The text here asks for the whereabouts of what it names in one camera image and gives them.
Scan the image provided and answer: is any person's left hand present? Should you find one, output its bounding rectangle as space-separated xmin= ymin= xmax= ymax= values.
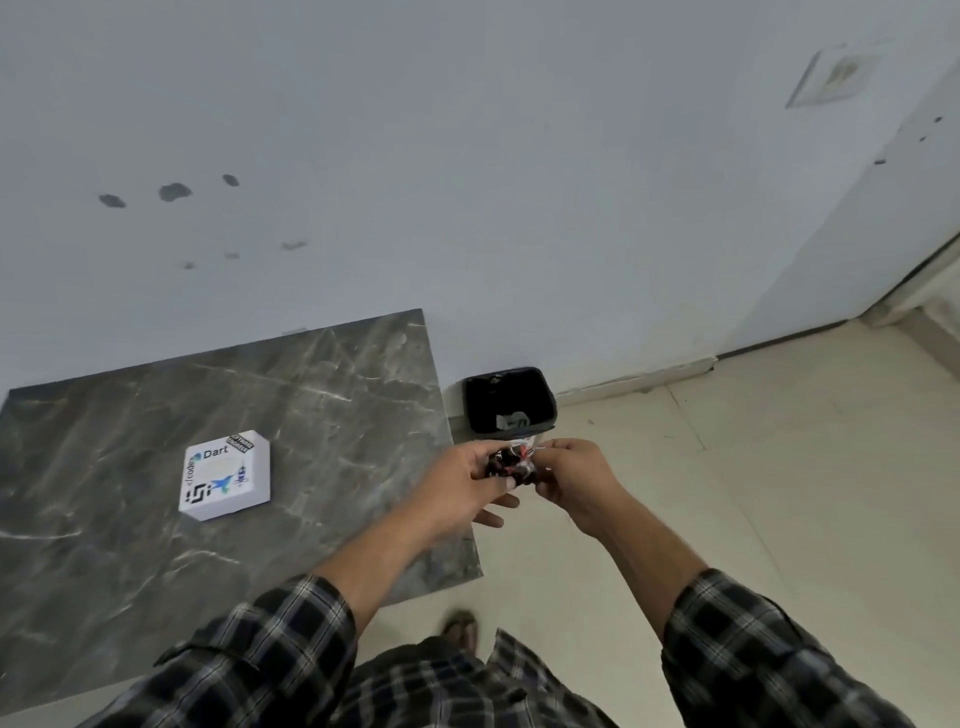
xmin=414 ymin=440 xmax=523 ymax=538

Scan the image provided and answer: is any person's right hand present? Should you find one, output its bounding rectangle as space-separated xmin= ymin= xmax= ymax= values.
xmin=534 ymin=438 xmax=640 ymax=538

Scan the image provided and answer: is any clear bag of black parts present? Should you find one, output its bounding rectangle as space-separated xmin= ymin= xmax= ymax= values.
xmin=483 ymin=442 xmax=546 ymax=486

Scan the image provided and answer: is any person's right forearm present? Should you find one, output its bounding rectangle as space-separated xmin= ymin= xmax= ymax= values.
xmin=571 ymin=487 xmax=711 ymax=645

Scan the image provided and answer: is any person's left forearm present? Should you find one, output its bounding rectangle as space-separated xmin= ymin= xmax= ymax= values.
xmin=310 ymin=491 xmax=460 ymax=637

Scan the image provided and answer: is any black trash bin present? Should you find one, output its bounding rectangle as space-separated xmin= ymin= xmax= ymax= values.
xmin=462 ymin=366 xmax=561 ymax=441

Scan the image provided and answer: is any brown sandal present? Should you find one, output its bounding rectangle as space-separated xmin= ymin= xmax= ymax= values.
xmin=441 ymin=610 xmax=480 ymax=655

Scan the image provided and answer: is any black checked shirt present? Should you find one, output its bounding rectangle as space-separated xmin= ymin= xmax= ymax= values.
xmin=73 ymin=567 xmax=921 ymax=728

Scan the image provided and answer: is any white box with stickers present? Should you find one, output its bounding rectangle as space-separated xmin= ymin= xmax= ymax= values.
xmin=178 ymin=429 xmax=272 ymax=522

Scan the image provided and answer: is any white wall plate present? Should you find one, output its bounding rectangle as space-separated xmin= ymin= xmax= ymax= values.
xmin=785 ymin=45 xmax=891 ymax=111

